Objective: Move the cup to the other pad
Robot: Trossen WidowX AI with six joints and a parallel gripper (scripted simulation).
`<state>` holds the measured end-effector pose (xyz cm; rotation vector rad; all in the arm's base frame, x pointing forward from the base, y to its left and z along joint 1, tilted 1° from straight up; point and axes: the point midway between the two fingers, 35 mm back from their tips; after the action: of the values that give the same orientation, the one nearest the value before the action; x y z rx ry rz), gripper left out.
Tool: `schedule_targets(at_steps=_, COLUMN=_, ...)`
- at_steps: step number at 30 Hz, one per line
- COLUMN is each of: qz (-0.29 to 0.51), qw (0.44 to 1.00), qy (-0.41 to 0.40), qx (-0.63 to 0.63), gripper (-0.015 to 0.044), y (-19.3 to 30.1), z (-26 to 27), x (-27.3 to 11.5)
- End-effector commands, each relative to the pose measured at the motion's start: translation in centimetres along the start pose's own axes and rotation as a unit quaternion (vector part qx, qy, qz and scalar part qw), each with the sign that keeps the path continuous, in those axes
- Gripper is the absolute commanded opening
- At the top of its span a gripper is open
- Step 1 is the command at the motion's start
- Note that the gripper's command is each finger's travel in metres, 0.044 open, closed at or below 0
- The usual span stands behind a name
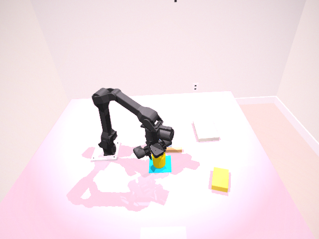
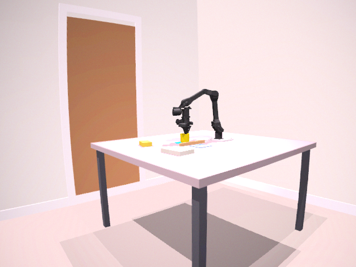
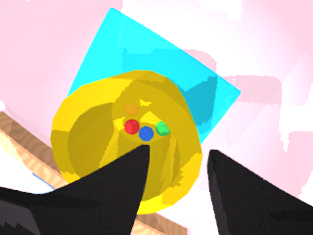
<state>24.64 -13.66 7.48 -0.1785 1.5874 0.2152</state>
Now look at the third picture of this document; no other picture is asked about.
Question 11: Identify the blue marble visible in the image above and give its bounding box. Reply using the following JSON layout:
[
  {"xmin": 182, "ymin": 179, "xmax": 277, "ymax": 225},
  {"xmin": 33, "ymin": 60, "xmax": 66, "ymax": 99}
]
[{"xmin": 138, "ymin": 126, "xmax": 154, "ymax": 141}]

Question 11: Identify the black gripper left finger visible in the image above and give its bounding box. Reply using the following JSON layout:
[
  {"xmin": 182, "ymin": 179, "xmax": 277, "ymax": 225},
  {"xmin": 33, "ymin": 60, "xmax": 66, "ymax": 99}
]
[{"xmin": 0, "ymin": 145, "xmax": 150, "ymax": 235}]

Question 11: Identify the red marble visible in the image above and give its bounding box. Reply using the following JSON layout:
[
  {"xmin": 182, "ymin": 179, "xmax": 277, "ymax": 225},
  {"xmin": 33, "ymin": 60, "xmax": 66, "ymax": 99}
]
[{"xmin": 124, "ymin": 118, "xmax": 140, "ymax": 134}]

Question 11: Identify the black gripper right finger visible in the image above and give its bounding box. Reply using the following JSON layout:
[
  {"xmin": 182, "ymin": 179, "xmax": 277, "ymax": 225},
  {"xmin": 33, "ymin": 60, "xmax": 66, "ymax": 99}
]
[{"xmin": 207, "ymin": 149, "xmax": 313, "ymax": 235}]

